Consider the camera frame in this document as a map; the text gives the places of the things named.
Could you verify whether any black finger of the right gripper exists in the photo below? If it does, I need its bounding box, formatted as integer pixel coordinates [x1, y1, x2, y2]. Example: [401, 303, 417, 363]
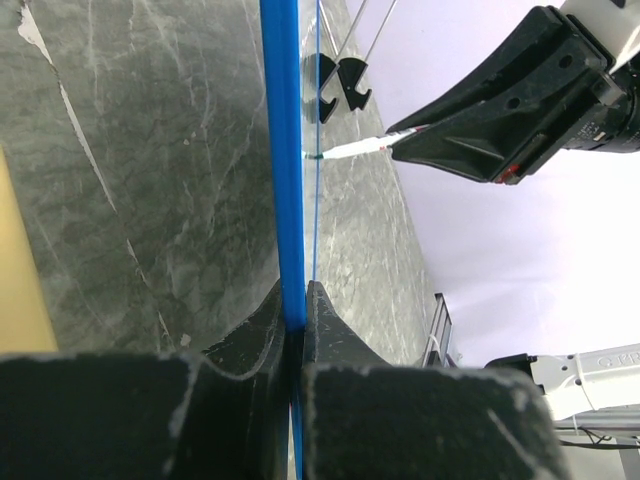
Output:
[389, 6, 613, 184]

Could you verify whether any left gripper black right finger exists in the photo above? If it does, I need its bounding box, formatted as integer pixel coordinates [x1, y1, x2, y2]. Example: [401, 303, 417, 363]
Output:
[301, 282, 570, 479]

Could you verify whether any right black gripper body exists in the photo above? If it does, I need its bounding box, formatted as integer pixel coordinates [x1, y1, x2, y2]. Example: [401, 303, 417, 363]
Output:
[564, 69, 639, 153]

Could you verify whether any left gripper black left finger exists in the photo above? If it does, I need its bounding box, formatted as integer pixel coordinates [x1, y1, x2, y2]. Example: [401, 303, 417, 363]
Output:
[1, 287, 289, 479]

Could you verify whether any green whiteboard marker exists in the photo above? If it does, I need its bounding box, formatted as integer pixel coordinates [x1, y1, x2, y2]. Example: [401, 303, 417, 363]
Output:
[301, 125, 427, 160]

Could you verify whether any blue framed whiteboard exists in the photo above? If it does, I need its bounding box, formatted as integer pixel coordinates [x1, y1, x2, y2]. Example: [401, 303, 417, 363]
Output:
[259, 1, 317, 479]

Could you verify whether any whiteboard wire stand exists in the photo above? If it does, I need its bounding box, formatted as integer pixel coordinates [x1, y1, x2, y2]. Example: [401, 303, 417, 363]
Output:
[302, 1, 398, 125]

